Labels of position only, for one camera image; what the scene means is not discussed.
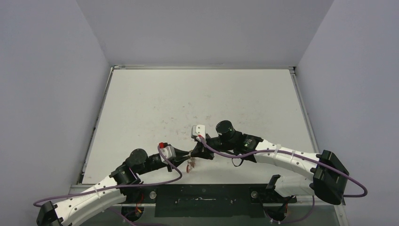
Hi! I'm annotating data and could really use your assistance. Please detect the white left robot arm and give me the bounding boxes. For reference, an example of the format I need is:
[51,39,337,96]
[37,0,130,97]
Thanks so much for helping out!
[36,143,191,226]

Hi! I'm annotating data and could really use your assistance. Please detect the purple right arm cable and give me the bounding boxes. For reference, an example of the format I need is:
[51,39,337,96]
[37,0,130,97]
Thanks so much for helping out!
[199,137,368,198]

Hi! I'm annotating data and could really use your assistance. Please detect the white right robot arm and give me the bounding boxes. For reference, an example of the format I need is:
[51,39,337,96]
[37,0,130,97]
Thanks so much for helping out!
[191,120,349,205]

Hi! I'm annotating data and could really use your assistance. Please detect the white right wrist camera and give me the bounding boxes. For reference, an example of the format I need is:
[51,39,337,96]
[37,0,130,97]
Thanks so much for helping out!
[191,125,206,139]

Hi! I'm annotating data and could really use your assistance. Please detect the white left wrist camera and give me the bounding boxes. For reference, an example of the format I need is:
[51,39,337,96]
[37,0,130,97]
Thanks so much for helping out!
[159,143,176,164]

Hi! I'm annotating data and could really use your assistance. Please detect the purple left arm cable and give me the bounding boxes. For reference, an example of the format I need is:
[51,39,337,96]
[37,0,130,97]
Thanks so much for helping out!
[33,145,184,208]

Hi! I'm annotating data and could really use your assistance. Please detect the steel key organizer ring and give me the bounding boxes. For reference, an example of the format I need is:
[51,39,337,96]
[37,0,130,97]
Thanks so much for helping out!
[186,157,197,174]

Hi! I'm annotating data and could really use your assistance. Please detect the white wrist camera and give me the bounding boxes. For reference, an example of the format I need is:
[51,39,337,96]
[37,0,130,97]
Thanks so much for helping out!
[159,143,176,164]
[191,125,206,139]

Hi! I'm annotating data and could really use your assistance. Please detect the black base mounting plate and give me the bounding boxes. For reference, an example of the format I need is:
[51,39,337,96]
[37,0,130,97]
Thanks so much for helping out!
[123,184,297,218]

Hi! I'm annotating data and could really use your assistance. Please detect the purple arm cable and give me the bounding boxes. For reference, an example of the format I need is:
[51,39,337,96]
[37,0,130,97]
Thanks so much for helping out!
[33,145,184,208]
[199,137,368,198]

